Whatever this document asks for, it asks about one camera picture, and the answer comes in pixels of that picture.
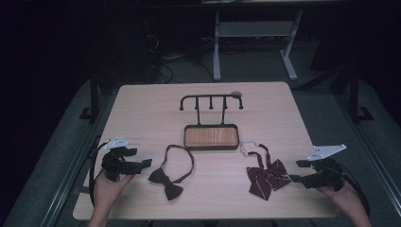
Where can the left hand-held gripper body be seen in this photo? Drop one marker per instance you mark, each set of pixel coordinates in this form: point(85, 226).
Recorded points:
point(113, 162)

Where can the metal frame rail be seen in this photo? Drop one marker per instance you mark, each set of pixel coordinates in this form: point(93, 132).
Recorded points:
point(370, 148)
point(72, 167)

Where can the person's right hand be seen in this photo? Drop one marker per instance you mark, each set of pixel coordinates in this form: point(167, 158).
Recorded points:
point(348, 198)

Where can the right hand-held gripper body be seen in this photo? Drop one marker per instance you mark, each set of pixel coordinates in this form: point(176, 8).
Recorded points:
point(327, 175)

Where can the person's left hand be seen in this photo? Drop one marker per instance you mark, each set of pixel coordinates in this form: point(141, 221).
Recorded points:
point(107, 192)

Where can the white metal stand frame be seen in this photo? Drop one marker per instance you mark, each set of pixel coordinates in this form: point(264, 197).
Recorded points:
point(255, 29)

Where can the grey round disc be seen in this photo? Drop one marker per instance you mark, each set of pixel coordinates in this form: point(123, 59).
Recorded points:
point(236, 94)

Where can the black rack with wooden tray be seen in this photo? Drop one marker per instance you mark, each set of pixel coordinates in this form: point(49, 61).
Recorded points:
point(211, 137)

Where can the grey power strip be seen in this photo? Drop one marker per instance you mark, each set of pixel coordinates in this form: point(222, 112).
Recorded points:
point(173, 57)

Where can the black metal stand post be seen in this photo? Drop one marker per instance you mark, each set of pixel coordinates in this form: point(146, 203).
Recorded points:
point(93, 97)
point(354, 97)

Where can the black bow tie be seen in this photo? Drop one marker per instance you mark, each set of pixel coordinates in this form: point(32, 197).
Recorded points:
point(170, 189)

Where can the dark red striped bow tie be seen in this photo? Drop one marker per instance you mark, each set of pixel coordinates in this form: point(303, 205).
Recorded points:
point(268, 179)

